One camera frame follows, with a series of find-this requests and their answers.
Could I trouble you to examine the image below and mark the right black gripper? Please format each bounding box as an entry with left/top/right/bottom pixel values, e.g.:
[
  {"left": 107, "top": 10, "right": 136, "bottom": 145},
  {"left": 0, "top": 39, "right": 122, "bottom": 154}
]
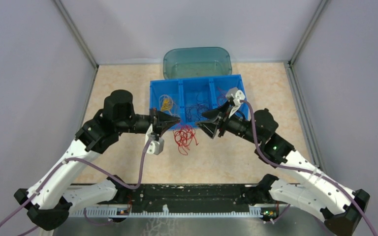
[{"left": 194, "top": 100, "right": 261, "bottom": 145}]

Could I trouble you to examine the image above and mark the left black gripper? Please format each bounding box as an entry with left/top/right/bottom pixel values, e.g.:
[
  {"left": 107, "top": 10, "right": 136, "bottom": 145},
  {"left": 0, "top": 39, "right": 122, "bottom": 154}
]
[{"left": 117, "top": 107, "right": 181, "bottom": 138}]

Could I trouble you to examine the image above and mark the white cable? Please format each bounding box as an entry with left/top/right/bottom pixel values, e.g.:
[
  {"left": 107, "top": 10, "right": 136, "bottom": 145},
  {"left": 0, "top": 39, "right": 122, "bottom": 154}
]
[{"left": 157, "top": 94, "right": 182, "bottom": 119}]

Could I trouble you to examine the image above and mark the yellow cable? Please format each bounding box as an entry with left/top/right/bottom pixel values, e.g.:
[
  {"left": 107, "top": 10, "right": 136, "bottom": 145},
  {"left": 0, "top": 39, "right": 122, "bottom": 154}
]
[{"left": 160, "top": 97, "right": 173, "bottom": 114}]

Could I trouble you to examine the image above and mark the dark navy cable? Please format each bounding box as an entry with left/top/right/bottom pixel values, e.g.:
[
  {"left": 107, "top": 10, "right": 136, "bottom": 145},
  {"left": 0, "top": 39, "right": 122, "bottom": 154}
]
[{"left": 184, "top": 94, "right": 213, "bottom": 123}]

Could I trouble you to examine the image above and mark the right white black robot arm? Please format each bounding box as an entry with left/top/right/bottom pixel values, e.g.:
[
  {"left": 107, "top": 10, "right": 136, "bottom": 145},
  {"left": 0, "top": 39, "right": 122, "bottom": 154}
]
[{"left": 196, "top": 102, "right": 377, "bottom": 236}]

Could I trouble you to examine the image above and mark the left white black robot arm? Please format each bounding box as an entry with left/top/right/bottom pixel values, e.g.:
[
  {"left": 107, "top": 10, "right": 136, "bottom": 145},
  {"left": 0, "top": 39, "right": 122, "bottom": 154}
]
[{"left": 14, "top": 89, "right": 180, "bottom": 231}]

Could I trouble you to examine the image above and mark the blue three-compartment plastic bin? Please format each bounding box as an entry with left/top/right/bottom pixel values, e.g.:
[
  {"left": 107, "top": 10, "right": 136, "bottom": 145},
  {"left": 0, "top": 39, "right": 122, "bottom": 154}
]
[{"left": 149, "top": 75, "right": 245, "bottom": 128}]

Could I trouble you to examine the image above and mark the teal transparent plastic tub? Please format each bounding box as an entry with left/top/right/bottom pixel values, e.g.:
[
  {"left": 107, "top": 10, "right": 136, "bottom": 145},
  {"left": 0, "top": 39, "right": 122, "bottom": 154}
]
[{"left": 162, "top": 47, "right": 233, "bottom": 80}]

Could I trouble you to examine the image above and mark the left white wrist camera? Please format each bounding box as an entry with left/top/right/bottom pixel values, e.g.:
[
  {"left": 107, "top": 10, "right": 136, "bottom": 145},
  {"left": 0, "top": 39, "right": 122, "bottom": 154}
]
[{"left": 145, "top": 124, "right": 164, "bottom": 155}]

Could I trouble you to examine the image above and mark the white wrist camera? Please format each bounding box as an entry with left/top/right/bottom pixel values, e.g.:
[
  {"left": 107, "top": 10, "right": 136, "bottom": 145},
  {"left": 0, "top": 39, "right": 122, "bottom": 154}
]
[
  {"left": 225, "top": 87, "right": 246, "bottom": 117},
  {"left": 145, "top": 124, "right": 164, "bottom": 155}
]

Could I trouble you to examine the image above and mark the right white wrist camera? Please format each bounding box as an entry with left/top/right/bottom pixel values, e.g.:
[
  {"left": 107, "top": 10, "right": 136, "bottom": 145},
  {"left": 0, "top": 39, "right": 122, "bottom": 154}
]
[{"left": 225, "top": 87, "right": 246, "bottom": 117}]

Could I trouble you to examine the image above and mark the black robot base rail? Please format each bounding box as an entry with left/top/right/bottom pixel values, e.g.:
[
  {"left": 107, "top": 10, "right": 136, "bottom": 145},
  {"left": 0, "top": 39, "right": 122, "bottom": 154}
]
[{"left": 97, "top": 183, "right": 289, "bottom": 222}]

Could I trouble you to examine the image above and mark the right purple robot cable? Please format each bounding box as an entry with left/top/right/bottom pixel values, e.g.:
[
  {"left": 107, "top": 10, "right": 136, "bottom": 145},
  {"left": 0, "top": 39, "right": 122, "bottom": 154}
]
[{"left": 239, "top": 99, "right": 378, "bottom": 236}]

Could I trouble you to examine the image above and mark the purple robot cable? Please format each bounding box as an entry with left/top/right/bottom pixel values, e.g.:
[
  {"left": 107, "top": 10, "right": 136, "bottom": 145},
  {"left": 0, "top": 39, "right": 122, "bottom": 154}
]
[
  {"left": 0, "top": 140, "right": 154, "bottom": 236},
  {"left": 239, "top": 99, "right": 378, "bottom": 236}
]

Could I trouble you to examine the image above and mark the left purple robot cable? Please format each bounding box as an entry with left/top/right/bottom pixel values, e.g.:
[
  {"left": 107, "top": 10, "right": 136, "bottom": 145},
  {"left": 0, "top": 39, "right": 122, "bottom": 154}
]
[{"left": 0, "top": 140, "right": 154, "bottom": 236}]

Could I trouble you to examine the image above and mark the left aluminium frame post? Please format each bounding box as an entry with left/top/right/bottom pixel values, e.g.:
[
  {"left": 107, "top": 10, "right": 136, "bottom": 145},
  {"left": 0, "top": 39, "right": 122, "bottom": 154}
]
[{"left": 52, "top": 0, "right": 99, "bottom": 70}]

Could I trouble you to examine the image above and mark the aluminium frame post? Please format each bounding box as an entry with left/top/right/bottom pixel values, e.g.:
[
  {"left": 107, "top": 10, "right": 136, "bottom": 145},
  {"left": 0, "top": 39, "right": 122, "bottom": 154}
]
[
  {"left": 52, "top": 0, "right": 99, "bottom": 70},
  {"left": 289, "top": 0, "right": 330, "bottom": 67}
]

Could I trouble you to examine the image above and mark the right aluminium frame post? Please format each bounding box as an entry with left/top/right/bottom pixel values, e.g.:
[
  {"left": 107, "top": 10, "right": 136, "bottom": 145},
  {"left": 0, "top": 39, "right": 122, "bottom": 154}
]
[{"left": 289, "top": 0, "right": 330, "bottom": 67}]

